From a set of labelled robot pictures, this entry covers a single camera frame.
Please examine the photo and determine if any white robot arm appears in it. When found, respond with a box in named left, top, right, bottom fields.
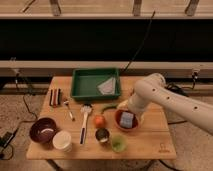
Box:
left=118, top=73, right=213, bottom=135

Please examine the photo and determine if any small metal cup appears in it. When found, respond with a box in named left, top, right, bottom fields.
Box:
left=95, top=128, right=110, bottom=143

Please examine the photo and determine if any green plastic cup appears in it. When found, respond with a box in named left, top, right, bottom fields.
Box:
left=111, top=135, right=127, bottom=153

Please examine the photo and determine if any white plastic cup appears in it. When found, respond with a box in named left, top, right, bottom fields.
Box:
left=52, top=131, right=72, bottom=152

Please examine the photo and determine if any red bowl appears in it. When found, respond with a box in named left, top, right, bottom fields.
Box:
left=114, top=110, right=138, bottom=132

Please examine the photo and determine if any blue sponge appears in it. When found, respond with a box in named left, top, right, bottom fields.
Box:
left=120, top=112, right=134, bottom=128

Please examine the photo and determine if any grey cloth in tray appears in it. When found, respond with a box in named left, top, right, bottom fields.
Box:
left=98, top=77, right=116, bottom=95

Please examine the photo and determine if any orange fruit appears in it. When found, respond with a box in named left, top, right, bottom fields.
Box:
left=93, top=115, right=106, bottom=128

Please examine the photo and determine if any white dish brush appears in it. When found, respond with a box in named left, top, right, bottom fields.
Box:
left=80, top=104, right=92, bottom=144

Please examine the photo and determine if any green plastic tray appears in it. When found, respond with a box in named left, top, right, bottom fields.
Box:
left=70, top=68, right=121, bottom=101

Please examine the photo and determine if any blue power box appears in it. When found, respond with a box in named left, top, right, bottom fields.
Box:
left=166, top=83, right=187, bottom=96

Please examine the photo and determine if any dark purple bowl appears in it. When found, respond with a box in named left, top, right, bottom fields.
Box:
left=29, top=117, right=57, bottom=144

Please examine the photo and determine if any black cable to window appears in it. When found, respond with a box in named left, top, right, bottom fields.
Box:
left=119, top=10, right=157, bottom=76

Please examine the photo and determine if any black cable on left floor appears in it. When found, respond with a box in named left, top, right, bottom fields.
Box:
left=0, top=73, right=39, bottom=160

